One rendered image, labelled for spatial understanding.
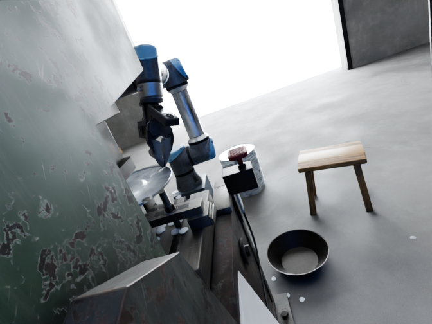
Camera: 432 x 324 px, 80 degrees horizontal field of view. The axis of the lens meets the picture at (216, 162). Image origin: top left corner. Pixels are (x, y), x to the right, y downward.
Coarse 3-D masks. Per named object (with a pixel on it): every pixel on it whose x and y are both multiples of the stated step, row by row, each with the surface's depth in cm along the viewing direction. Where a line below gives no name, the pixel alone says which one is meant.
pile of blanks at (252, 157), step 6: (246, 156) 188; (252, 156) 191; (222, 162) 194; (228, 162) 190; (234, 162) 190; (252, 162) 191; (258, 162) 200; (222, 168) 201; (258, 168) 197; (258, 174) 197; (258, 180) 197; (264, 180) 205; (258, 186) 198; (264, 186) 203; (246, 192) 199; (252, 192) 198; (258, 192) 199
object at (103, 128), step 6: (96, 126) 56; (102, 126) 58; (102, 132) 58; (108, 132) 60; (108, 138) 59; (108, 144) 58; (114, 144) 61; (114, 150) 60; (114, 156) 59; (120, 156) 62
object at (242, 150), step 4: (236, 148) 80; (240, 148) 78; (244, 148) 77; (228, 152) 79; (232, 152) 78; (236, 152) 77; (240, 152) 75; (244, 152) 75; (228, 156) 76; (232, 156) 75; (236, 156) 75; (240, 156) 75; (244, 156) 75; (232, 160) 75; (240, 160) 78; (240, 164) 78
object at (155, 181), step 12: (144, 168) 85; (156, 168) 82; (168, 168) 78; (132, 180) 80; (144, 180) 76; (156, 180) 73; (168, 180) 68; (132, 192) 69; (144, 192) 68; (156, 192) 64
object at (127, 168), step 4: (128, 156) 63; (124, 160) 60; (128, 160) 60; (132, 160) 62; (120, 164) 58; (124, 164) 58; (128, 164) 59; (132, 164) 61; (120, 168) 55; (124, 168) 57; (128, 168) 59; (132, 168) 61; (124, 172) 56; (128, 172) 58; (124, 176) 56; (128, 176) 58
